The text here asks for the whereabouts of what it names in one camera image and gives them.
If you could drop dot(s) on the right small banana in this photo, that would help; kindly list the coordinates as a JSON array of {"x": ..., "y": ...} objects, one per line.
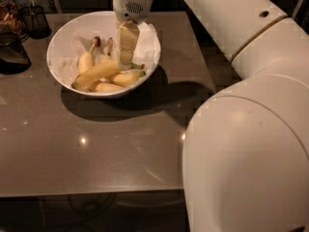
[{"x": 126, "y": 78}]

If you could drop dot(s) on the bottom small banana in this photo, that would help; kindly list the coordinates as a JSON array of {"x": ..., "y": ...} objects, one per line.
[{"x": 100, "y": 87}]

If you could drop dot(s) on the large top banana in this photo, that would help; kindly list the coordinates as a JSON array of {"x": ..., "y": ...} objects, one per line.
[{"x": 99, "y": 72}]

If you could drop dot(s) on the dark glass container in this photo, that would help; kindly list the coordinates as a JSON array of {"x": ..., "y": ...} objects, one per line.
[{"x": 13, "y": 57}]

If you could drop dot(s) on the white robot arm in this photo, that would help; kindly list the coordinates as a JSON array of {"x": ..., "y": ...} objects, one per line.
[{"x": 246, "y": 149}]

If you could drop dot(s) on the black mesh pen cup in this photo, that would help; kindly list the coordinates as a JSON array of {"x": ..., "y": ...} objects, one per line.
[{"x": 35, "y": 21}]

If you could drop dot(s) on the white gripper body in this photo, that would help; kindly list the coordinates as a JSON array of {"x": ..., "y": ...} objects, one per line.
[{"x": 131, "y": 8}]

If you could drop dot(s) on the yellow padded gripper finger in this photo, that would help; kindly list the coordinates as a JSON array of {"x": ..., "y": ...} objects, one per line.
[{"x": 128, "y": 34}]

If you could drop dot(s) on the white bowl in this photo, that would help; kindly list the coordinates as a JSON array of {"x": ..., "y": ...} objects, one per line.
[{"x": 85, "y": 62}]

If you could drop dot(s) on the small banana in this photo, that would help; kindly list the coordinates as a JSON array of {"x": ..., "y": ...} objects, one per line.
[
  {"x": 100, "y": 87},
  {"x": 126, "y": 78}
]

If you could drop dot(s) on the brown patterned object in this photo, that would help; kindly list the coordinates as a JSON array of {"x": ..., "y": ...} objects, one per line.
[{"x": 9, "y": 16}]

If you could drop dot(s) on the white paper liner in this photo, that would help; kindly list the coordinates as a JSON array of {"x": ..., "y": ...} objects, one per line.
[{"x": 74, "y": 39}]

